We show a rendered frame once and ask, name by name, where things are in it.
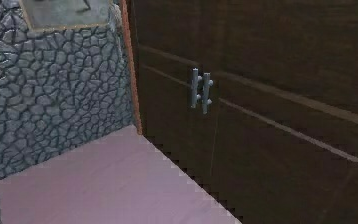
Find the grey bar cupboard handle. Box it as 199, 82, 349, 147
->
190, 67, 203, 109
201, 72, 215, 115

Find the gold framed wall picture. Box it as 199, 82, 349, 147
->
18, 0, 115, 32

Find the dark brown wooden cupboard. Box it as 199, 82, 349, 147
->
119, 0, 358, 224

